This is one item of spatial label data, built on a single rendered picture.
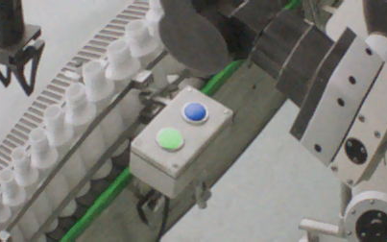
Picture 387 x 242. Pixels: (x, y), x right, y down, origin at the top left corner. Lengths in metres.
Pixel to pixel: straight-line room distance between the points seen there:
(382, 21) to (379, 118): 0.16
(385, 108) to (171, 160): 0.75
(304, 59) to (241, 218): 2.18
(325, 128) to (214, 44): 0.13
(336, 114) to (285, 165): 2.31
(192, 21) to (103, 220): 0.83
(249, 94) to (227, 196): 1.20
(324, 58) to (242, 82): 1.07
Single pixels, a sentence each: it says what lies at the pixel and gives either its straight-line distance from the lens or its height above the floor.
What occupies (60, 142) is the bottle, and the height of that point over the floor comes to 1.12.
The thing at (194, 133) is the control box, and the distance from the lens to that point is 1.75.
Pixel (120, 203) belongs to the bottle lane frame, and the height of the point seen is 0.96.
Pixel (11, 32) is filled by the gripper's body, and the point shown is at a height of 1.51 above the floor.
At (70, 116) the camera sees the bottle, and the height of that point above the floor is 1.13.
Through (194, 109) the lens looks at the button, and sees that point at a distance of 1.76.
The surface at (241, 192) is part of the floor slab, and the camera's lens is 3.29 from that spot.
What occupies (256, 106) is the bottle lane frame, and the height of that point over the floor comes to 0.88.
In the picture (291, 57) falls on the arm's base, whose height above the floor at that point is 1.58.
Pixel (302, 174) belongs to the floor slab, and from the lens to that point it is 3.29.
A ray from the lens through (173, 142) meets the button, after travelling 1.72.
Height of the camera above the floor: 2.19
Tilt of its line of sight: 38 degrees down
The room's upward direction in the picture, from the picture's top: 14 degrees counter-clockwise
